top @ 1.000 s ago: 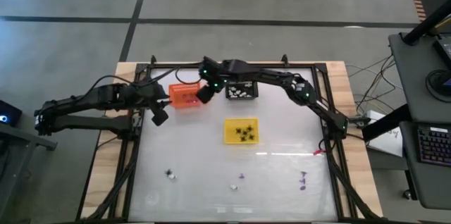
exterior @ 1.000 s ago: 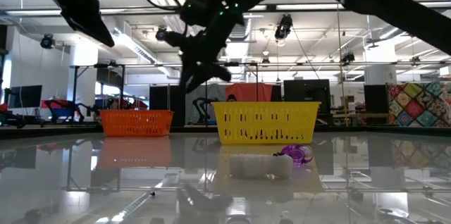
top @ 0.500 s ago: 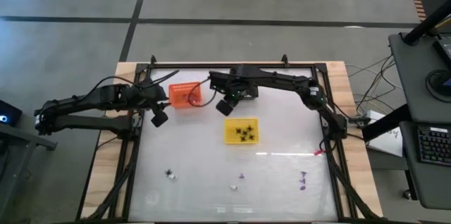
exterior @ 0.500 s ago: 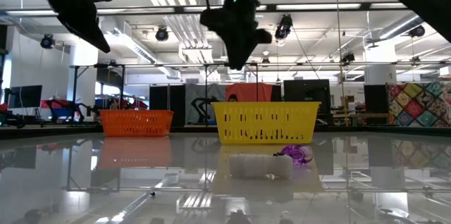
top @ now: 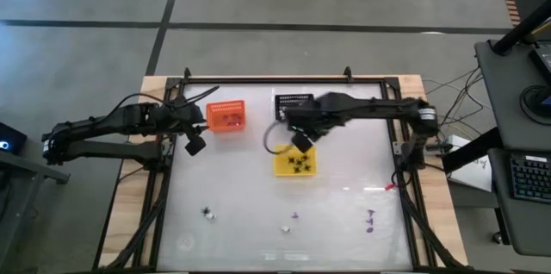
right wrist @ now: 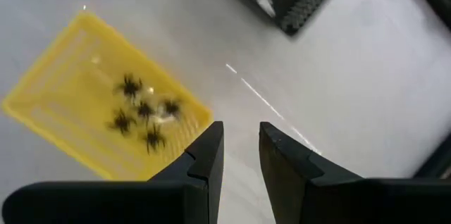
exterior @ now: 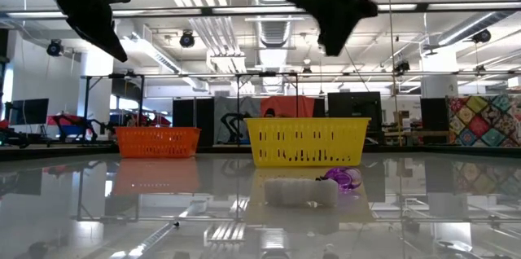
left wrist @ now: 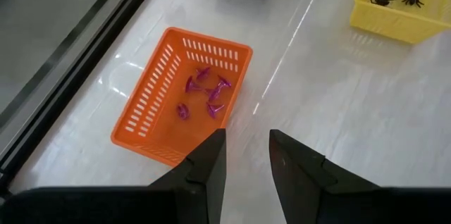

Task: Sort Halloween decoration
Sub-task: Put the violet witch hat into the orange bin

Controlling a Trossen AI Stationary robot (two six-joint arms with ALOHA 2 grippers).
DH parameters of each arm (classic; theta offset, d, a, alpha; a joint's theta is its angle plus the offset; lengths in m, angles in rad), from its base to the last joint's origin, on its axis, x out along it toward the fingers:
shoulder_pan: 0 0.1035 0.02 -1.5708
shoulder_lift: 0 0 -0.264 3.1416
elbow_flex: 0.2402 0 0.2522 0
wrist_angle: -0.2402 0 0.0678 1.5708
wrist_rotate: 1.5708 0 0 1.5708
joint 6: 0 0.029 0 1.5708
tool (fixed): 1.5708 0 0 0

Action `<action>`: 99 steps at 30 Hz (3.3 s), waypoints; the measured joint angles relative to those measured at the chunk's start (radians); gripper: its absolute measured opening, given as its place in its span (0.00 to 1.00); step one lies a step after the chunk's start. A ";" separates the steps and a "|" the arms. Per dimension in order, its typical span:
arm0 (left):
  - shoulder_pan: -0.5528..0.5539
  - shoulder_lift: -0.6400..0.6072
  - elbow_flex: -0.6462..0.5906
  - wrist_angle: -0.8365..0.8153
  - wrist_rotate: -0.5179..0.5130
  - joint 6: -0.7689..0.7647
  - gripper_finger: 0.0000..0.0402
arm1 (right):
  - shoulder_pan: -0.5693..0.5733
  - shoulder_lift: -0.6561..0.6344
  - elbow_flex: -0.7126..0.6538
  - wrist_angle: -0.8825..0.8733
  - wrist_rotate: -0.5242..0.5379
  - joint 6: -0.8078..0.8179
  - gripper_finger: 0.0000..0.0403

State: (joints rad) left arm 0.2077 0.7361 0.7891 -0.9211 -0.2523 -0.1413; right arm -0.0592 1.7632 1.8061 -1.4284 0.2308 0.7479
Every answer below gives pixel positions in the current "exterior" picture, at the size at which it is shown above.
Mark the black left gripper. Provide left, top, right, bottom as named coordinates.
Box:
left=56, top=0, right=129, bottom=64

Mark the white plastic Halloween figure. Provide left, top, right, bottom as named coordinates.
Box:
left=263, top=177, right=339, bottom=207

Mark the large black screen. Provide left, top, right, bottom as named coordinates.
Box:
left=327, top=91, right=383, bottom=132

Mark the orange cloth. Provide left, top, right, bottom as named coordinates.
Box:
left=260, top=95, right=315, bottom=119

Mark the black computer monitor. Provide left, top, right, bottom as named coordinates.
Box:
left=8, top=98, right=50, bottom=126

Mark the yellow plastic basket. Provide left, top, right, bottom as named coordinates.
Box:
left=245, top=116, right=372, bottom=169

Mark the grey cloth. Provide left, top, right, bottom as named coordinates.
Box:
left=213, top=95, right=262, bottom=145

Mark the white round pillar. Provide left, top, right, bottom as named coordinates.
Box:
left=421, top=46, right=459, bottom=99

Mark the black partition panel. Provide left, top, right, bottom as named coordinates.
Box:
left=420, top=98, right=449, bottom=132
left=173, top=98, right=215, bottom=148

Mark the orange plastic basket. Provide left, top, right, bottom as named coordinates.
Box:
left=114, top=126, right=202, bottom=159

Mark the purple plastic spinning top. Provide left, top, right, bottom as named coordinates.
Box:
left=323, top=166, right=362, bottom=193

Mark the colourful patchwork quilt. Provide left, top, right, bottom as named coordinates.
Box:
left=446, top=94, right=521, bottom=148

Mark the yellow hanging cord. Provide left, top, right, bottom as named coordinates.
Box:
left=385, top=0, right=405, bottom=147

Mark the silver ventilation duct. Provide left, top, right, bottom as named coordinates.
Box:
left=247, top=0, right=305, bottom=95
left=437, top=9, right=521, bottom=47

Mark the white rectangular air duct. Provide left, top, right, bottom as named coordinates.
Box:
left=116, top=20, right=209, bottom=93

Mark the black overhead frame beam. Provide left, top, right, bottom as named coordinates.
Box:
left=0, top=2, right=521, bottom=19

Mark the black background rig frame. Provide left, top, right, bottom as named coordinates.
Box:
left=83, top=72, right=300, bottom=146

